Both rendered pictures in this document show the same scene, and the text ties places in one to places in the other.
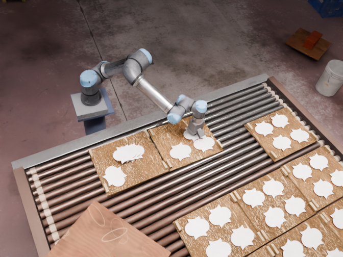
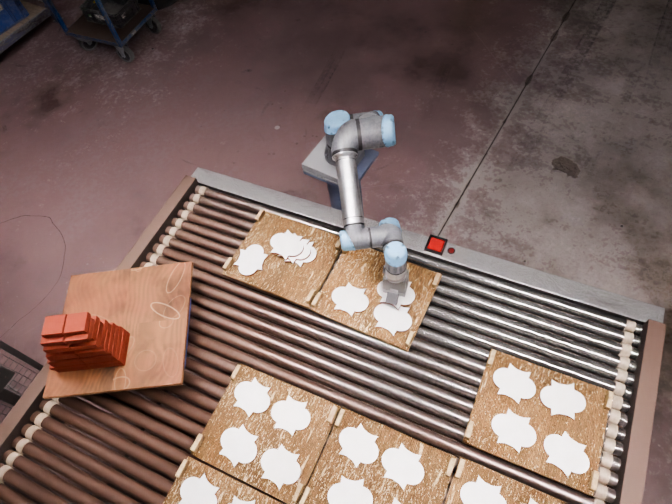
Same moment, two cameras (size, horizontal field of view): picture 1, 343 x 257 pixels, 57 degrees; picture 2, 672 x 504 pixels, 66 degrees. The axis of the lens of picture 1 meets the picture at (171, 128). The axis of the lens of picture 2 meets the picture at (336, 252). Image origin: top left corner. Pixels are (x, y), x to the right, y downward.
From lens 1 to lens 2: 1.27 m
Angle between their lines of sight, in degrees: 39
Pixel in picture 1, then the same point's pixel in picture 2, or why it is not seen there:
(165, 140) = (351, 271)
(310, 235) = not seen: outside the picture
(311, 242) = not seen: outside the picture
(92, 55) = (495, 112)
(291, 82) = not seen: outside the picture
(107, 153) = (276, 229)
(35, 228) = (139, 244)
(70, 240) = (132, 278)
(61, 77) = (424, 118)
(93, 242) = (143, 299)
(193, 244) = (226, 408)
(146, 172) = (284, 285)
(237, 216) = (309, 439)
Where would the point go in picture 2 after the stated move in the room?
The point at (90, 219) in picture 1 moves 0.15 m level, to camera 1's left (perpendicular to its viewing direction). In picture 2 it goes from (166, 275) to (155, 248)
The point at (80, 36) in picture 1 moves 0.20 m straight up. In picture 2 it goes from (508, 76) to (513, 54)
